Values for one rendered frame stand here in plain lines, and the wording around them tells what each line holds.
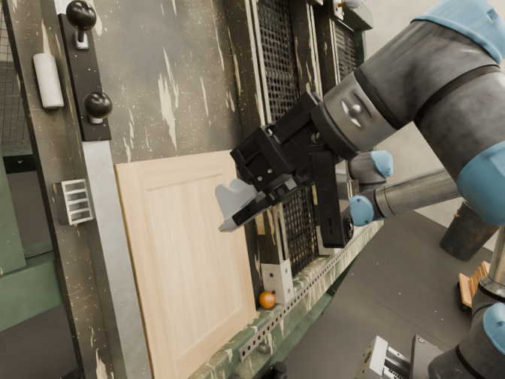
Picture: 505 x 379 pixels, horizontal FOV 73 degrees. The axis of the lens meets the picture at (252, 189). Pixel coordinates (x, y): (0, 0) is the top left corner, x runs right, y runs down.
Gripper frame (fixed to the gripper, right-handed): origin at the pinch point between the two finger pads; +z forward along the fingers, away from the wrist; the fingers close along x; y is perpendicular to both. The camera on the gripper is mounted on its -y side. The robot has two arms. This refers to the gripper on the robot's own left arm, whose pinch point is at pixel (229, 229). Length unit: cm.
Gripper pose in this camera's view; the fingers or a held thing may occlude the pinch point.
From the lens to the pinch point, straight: 47.0
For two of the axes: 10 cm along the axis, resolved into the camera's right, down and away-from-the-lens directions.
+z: -6.9, 5.2, 5.0
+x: -4.7, 2.0, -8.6
